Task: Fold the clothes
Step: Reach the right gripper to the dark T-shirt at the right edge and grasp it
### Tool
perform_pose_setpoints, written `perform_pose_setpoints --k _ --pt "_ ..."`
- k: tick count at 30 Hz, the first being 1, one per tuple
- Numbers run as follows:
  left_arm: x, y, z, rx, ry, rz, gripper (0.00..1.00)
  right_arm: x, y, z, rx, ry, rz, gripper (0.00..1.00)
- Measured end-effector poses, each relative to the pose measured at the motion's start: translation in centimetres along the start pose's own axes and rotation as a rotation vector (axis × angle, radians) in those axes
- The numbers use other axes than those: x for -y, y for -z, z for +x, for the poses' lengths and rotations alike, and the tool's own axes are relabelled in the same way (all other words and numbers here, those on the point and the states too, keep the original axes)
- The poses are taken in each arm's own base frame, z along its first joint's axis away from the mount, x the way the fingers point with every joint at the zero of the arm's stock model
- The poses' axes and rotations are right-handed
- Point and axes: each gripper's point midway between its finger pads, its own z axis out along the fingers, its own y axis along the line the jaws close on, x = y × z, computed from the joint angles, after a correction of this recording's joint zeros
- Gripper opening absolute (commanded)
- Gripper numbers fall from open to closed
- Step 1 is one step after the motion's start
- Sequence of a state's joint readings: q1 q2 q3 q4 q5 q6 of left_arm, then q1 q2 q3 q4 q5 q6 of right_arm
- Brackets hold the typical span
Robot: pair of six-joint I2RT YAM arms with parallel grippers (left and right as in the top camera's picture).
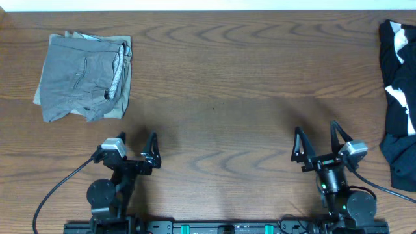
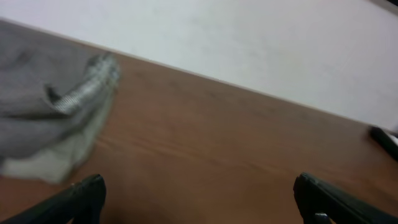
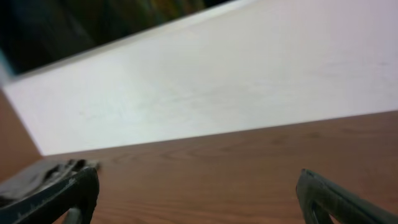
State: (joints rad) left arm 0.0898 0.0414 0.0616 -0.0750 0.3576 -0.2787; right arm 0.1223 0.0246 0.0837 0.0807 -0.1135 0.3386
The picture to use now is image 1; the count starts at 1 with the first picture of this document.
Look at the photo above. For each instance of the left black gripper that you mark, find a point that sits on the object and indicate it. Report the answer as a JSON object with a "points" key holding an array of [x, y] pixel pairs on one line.
{"points": [[147, 160]]}

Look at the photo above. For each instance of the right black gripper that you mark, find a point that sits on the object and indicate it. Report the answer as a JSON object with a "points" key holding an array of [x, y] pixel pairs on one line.
{"points": [[320, 162]]}

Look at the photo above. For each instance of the dark navy t-shirt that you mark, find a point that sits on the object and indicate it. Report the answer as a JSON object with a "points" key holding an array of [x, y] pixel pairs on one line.
{"points": [[399, 152]]}

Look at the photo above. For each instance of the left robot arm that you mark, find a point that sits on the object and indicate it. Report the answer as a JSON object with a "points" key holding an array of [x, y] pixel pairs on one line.
{"points": [[109, 198]]}

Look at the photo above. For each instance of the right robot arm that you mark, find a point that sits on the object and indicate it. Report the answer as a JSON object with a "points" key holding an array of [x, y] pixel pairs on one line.
{"points": [[349, 207]]}

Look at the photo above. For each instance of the black and white garment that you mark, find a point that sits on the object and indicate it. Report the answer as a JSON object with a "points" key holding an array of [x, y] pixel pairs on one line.
{"points": [[397, 63]]}

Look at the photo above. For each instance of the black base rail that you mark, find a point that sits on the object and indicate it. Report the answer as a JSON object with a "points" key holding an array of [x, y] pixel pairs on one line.
{"points": [[168, 227]]}

